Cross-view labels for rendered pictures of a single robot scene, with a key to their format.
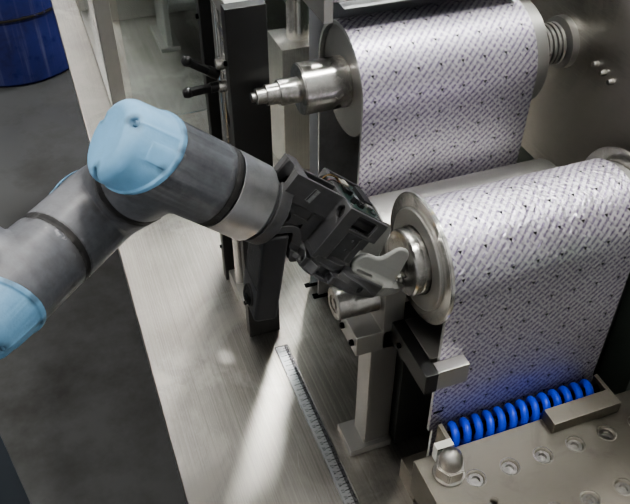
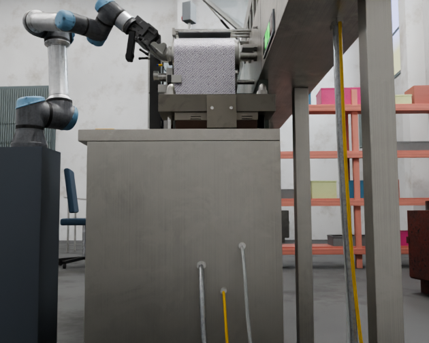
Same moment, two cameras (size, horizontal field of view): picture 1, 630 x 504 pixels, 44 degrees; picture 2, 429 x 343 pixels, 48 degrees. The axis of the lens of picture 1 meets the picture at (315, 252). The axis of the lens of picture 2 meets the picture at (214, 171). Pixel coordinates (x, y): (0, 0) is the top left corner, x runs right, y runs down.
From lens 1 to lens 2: 1.82 m
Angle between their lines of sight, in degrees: 49
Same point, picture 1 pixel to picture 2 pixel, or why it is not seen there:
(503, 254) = (190, 43)
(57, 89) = not seen: hidden behind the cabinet
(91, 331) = not seen: hidden behind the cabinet
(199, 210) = (112, 13)
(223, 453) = not seen: hidden behind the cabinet
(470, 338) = (182, 70)
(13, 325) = (67, 15)
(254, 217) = (124, 18)
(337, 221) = (145, 26)
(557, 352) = (216, 88)
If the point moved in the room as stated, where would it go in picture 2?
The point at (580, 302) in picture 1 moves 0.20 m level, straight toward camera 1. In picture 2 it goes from (219, 68) to (180, 56)
